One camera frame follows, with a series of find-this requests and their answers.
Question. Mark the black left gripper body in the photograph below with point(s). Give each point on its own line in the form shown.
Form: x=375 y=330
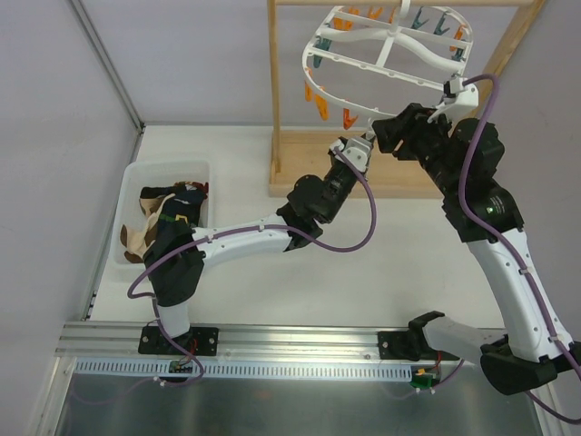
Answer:
x=341 y=168

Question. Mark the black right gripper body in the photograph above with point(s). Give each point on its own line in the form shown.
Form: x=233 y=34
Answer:
x=404 y=133

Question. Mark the white plastic clip hanger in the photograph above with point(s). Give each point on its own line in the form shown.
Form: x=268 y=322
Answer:
x=374 y=96

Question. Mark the navy santa sock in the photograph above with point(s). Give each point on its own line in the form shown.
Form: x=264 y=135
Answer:
x=183 y=207

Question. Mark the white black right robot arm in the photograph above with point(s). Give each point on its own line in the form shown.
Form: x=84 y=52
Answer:
x=461 y=160

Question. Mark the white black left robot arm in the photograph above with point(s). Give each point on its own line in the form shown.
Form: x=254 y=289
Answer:
x=181 y=253

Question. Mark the wooden hanger stand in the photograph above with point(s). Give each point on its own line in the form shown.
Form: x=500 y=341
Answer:
x=294 y=153

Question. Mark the pile of dark socks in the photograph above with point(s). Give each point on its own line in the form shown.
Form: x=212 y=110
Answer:
x=181 y=191

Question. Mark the orange clothespin lower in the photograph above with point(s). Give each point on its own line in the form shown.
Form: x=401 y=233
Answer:
x=348 y=119

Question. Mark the orange clothespin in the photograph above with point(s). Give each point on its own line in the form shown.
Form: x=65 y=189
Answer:
x=310 y=86
x=348 y=119
x=322 y=107

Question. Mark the orange clothespin middle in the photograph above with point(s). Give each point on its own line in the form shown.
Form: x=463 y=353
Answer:
x=322 y=107

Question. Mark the orange clothespin upper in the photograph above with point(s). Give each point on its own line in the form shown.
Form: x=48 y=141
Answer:
x=310 y=86

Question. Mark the white perforated plastic basket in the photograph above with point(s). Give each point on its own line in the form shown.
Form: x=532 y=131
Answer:
x=158 y=172

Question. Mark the beige brown sock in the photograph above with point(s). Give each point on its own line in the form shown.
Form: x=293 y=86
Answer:
x=136 y=241

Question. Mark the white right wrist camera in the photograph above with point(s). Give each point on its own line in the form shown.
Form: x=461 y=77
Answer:
x=458 y=100

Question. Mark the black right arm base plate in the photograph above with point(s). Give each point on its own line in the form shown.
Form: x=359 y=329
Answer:
x=408 y=346

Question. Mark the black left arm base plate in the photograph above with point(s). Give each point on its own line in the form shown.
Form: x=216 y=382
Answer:
x=200 y=341

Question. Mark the aluminium mounting rail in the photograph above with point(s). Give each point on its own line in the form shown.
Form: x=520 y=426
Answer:
x=236 y=342

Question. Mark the white slotted cable duct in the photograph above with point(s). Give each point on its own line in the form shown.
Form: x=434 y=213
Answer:
x=249 y=370

